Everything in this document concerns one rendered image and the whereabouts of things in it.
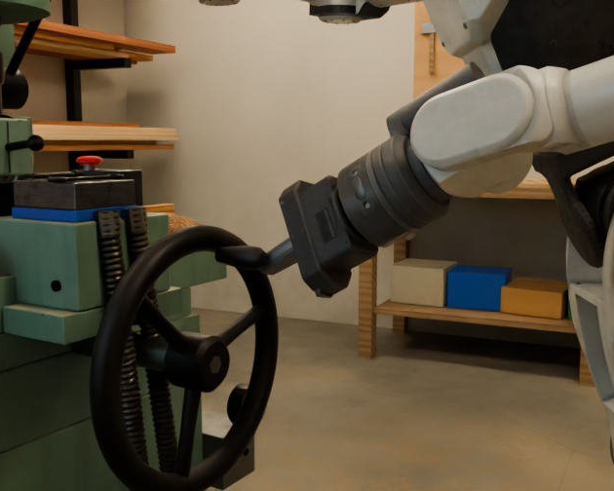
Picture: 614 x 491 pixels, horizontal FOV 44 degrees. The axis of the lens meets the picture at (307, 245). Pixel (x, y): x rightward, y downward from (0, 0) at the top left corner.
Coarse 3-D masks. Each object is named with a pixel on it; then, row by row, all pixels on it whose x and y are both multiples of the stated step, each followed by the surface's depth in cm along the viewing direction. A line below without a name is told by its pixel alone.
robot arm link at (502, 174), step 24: (456, 72) 69; (480, 72) 69; (432, 96) 69; (408, 120) 71; (384, 144) 70; (408, 144) 69; (384, 168) 68; (408, 168) 68; (432, 168) 66; (480, 168) 65; (504, 168) 67; (528, 168) 70; (384, 192) 68; (408, 192) 67; (432, 192) 68; (456, 192) 69; (480, 192) 70; (408, 216) 69; (432, 216) 69
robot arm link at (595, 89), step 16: (592, 64) 60; (608, 64) 59; (576, 80) 60; (592, 80) 59; (608, 80) 58; (576, 96) 59; (592, 96) 59; (608, 96) 58; (576, 112) 59; (592, 112) 59; (608, 112) 58; (592, 128) 59; (608, 128) 59; (592, 144) 61
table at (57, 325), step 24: (192, 264) 107; (216, 264) 111; (0, 288) 80; (0, 312) 80; (24, 312) 78; (48, 312) 77; (72, 312) 77; (96, 312) 79; (168, 312) 89; (24, 336) 79; (48, 336) 77; (72, 336) 77
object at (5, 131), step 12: (0, 120) 92; (12, 120) 93; (24, 120) 95; (0, 132) 92; (12, 132) 93; (24, 132) 95; (0, 144) 92; (0, 156) 92; (12, 156) 94; (24, 156) 95; (0, 168) 92; (12, 168) 94; (24, 168) 95
